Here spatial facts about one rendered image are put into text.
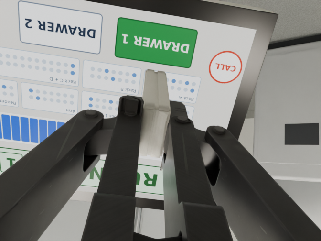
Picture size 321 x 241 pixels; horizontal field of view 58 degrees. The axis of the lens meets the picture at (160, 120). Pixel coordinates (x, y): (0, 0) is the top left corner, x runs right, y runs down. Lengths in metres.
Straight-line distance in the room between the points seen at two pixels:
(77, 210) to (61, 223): 0.09
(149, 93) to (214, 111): 0.23
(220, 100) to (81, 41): 0.19
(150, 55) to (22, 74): 0.16
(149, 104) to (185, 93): 0.22
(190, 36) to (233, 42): 0.05
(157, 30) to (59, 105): 0.16
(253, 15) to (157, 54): 0.12
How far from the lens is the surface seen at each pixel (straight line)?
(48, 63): 0.38
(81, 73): 0.37
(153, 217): 1.74
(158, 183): 0.44
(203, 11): 0.35
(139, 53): 0.36
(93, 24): 0.36
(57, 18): 0.37
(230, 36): 0.36
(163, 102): 0.16
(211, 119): 0.39
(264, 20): 0.37
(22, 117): 0.42
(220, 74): 0.37
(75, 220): 1.35
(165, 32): 0.35
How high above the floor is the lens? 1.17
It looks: 14 degrees down
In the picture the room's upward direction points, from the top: 173 degrees counter-clockwise
